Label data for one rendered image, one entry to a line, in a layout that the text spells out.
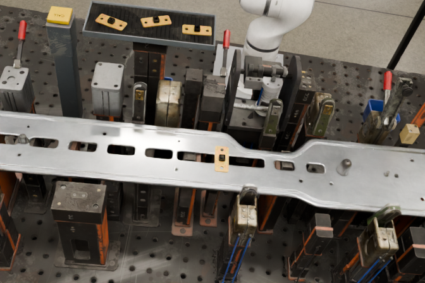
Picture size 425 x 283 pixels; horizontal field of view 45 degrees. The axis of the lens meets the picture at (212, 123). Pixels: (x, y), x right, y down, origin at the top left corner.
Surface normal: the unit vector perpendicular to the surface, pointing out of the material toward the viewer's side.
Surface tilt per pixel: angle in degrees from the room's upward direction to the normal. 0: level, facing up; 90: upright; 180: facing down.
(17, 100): 90
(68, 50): 90
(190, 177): 0
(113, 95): 90
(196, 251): 0
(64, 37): 90
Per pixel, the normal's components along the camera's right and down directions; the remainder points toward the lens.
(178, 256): 0.13, -0.62
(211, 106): -0.03, 0.78
